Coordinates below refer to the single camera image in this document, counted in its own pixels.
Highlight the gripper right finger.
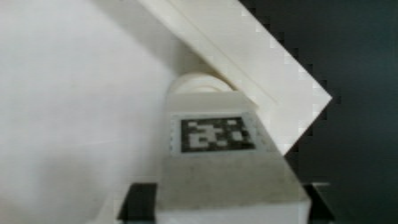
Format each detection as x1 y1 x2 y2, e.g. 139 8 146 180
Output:
305 183 337 224

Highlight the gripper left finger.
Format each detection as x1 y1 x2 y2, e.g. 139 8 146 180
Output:
118 183 157 224

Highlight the white square tabletop tray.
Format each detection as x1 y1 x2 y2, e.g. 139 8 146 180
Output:
0 0 331 224

